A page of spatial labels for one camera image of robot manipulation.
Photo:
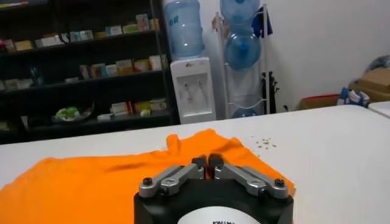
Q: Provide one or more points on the dark blue cloth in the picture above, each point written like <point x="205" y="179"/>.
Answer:
<point x="262" y="24"/>

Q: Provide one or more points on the bowl of green packets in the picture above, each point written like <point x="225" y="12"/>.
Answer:
<point x="70" y="113"/>

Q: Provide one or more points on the white red carton box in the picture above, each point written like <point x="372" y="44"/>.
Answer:
<point x="120" y="108"/>

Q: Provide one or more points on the blue white bag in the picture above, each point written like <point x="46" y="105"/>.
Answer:
<point x="353" y="97"/>

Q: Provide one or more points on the scattered dark crumbs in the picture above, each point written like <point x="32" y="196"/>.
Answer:
<point x="265" y="143"/>

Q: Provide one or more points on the white jug rack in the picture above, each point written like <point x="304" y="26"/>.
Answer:
<point x="265" y="61"/>

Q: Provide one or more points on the labelled blue water jug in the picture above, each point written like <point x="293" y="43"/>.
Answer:
<point x="184" y="30"/>

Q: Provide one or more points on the black shelf unit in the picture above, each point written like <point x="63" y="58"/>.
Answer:
<point x="106" y="88"/>

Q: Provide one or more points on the large brown cardboard box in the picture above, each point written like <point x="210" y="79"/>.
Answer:
<point x="374" y="83"/>

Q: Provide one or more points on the black tripod stand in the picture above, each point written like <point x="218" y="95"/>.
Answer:
<point x="269" y="91"/>

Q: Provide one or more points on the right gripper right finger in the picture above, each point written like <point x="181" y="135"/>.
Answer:
<point x="243" y="176"/>

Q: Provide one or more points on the green white carton box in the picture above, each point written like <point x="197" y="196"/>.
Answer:
<point x="130" y="29"/>

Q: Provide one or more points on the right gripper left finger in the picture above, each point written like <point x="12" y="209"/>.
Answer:
<point x="176" y="176"/>

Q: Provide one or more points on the beige rag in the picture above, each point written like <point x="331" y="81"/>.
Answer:
<point x="217" y="25"/>

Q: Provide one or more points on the white water dispenser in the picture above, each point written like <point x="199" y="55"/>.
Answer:
<point x="193" y="91"/>

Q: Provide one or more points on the orange t-shirt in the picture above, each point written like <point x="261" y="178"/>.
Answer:
<point x="76" y="188"/>

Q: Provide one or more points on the white side table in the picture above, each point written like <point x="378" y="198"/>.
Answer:
<point x="381" y="108"/>

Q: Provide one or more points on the pink print box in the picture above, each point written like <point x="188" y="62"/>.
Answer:
<point x="142" y="22"/>

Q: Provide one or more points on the red trimmed cardboard box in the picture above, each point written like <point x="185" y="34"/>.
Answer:
<point x="318" y="102"/>

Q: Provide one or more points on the grey clothes pile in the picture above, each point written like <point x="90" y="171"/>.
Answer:
<point x="381" y="62"/>

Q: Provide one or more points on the yellow carton box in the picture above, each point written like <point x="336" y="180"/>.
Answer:
<point x="23" y="45"/>

